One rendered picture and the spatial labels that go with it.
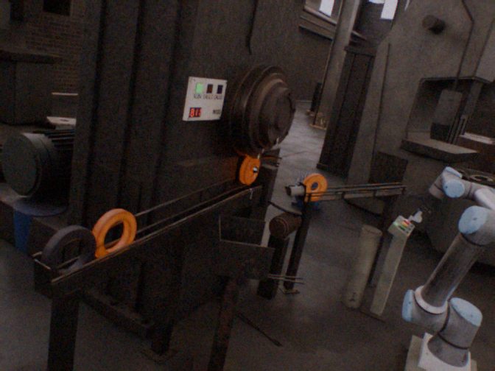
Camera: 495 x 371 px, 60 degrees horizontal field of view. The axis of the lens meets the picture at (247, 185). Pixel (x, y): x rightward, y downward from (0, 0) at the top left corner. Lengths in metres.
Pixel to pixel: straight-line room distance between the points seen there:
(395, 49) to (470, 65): 0.75
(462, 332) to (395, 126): 2.80
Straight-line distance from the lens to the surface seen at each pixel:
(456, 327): 2.31
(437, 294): 2.15
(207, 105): 1.95
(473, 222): 1.86
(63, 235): 1.41
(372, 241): 2.70
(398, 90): 4.72
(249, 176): 2.22
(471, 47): 4.54
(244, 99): 1.98
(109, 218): 1.51
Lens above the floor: 1.37
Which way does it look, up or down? 16 degrees down
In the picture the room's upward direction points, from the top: 12 degrees clockwise
